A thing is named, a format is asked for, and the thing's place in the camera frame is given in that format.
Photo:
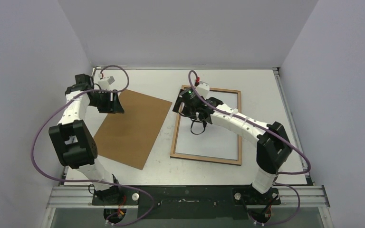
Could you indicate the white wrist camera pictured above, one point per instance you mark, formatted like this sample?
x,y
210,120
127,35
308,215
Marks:
x,y
202,89
105,83

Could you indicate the aluminium front rail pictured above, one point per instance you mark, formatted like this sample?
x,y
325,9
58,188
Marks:
x,y
82,197

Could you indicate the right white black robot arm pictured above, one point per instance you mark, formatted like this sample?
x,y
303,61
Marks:
x,y
270,140

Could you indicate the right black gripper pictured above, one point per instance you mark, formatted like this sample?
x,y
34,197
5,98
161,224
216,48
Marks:
x,y
180,105

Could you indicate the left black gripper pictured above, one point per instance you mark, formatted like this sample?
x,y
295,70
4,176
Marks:
x,y
113,107

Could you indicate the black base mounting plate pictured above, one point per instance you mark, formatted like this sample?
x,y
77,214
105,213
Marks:
x,y
191,210

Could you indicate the brown backing board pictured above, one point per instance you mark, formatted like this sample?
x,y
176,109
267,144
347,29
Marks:
x,y
128,138

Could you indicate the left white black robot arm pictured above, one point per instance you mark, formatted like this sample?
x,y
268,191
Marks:
x,y
74,144

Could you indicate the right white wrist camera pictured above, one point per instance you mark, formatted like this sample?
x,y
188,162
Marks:
x,y
202,89

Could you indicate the wooden picture frame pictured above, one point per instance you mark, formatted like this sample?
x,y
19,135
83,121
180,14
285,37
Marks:
x,y
201,158

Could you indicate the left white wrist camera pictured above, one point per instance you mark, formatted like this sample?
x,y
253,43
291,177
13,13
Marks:
x,y
105,83

